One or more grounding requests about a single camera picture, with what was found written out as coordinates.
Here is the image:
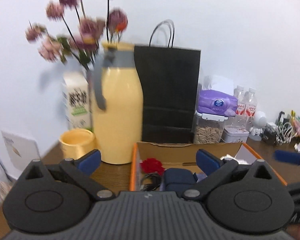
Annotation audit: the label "orange white cardboard box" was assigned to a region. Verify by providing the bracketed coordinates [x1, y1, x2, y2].
[129, 141, 288, 192]

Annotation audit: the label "clear container with seeds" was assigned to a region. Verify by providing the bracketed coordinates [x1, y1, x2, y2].
[192, 111, 228, 144]

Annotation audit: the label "tangled cables and chargers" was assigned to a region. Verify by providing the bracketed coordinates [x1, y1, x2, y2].
[261, 110, 294, 146]

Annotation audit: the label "colourful snack packet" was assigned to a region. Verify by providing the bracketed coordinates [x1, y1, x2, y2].
[290, 110, 300, 139]

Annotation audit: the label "dried pink flower bouquet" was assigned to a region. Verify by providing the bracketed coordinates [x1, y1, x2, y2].
[25, 0, 129, 72]

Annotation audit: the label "yellow mug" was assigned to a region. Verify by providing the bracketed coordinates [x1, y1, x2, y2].
[59, 128, 97, 160]

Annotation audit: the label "white cloth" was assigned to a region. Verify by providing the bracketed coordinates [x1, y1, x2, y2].
[220, 154, 247, 165]

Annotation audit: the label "white robot figure speaker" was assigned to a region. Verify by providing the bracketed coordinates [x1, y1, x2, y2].
[249, 111, 267, 141]

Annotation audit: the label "black coiled cable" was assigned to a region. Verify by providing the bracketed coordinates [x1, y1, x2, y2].
[140, 172, 163, 192]

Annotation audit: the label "middle water bottle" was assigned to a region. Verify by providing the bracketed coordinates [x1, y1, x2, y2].
[243, 88, 257, 131]

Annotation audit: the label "purple tissue pack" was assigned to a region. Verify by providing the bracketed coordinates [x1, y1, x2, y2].
[196, 75, 238, 117]

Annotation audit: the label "water bottle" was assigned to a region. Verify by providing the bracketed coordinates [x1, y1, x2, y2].
[234, 85, 245, 127]
[243, 88, 257, 131]

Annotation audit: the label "white booklet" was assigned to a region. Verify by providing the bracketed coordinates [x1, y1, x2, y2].
[0, 129, 41, 180]

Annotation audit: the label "red flower ornament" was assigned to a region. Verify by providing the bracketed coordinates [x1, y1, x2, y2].
[140, 158, 165, 176]

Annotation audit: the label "white decorated tin box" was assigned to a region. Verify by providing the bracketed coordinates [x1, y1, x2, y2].
[221, 127, 249, 143]

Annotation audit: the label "purple cloth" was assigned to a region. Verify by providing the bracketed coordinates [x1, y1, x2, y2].
[196, 173, 207, 183]

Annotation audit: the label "black paper shopping bag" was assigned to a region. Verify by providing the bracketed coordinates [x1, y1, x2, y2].
[134, 20, 200, 144]

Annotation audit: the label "yellow thermos jug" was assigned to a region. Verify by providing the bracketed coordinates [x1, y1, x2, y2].
[91, 42, 143, 165]

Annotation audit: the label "left water bottle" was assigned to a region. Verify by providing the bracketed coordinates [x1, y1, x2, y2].
[234, 85, 245, 127]

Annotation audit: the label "white milk carton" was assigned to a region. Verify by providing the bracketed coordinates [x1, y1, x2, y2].
[63, 71, 92, 130]

